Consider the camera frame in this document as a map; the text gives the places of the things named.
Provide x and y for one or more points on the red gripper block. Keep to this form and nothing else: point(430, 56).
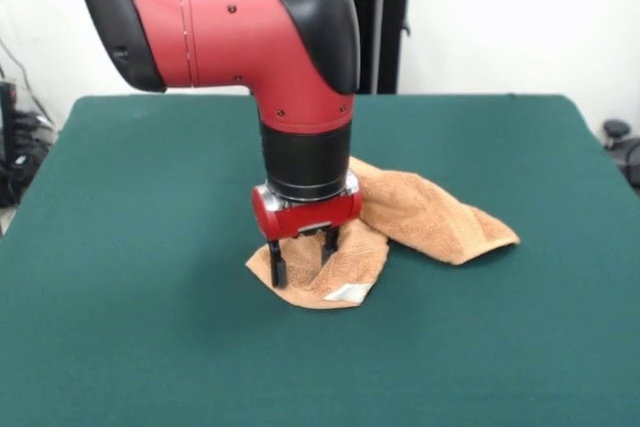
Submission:
point(310, 214)

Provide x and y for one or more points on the tan terry towel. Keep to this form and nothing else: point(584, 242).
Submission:
point(425, 207)

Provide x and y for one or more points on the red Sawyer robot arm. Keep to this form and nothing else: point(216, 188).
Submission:
point(225, 37)

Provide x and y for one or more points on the dark green table cloth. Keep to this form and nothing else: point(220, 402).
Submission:
point(150, 322)

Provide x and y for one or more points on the tall black device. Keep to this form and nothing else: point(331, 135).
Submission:
point(7, 112)

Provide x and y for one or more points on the grey office chair base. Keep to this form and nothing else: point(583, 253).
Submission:
point(617, 129)

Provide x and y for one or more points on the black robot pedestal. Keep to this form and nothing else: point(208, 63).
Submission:
point(390, 47)

